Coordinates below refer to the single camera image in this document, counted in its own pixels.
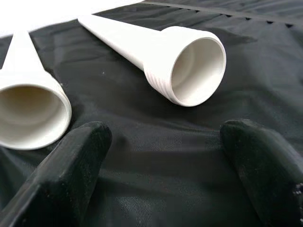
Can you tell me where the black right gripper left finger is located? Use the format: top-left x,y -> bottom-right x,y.
0,121 -> 113,227

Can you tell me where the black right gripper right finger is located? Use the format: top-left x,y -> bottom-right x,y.
219,119 -> 303,227

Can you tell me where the black cloth table cover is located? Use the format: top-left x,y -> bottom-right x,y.
0,0 -> 303,227

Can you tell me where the white tapered plastic table leg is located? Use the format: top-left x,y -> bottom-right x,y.
77,14 -> 227,107
0,30 -> 72,150

